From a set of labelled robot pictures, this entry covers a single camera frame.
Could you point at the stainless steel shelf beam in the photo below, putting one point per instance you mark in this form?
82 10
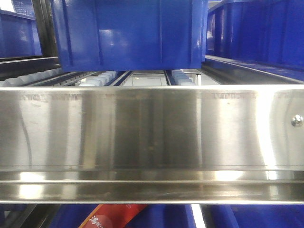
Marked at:
172 144

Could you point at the white roller track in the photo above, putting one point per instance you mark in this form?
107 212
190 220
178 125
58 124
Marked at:
98 79

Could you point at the dark blue crate on rollers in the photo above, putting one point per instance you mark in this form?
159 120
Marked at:
120 35

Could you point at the red printed package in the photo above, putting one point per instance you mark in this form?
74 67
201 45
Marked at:
112 215

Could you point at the dark blue crate right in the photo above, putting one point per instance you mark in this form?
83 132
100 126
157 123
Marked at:
266 31

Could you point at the silver shelf bolt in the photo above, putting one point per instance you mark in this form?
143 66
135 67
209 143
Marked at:
297 120

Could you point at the dark blue crate left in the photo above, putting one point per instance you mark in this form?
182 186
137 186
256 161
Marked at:
18 35

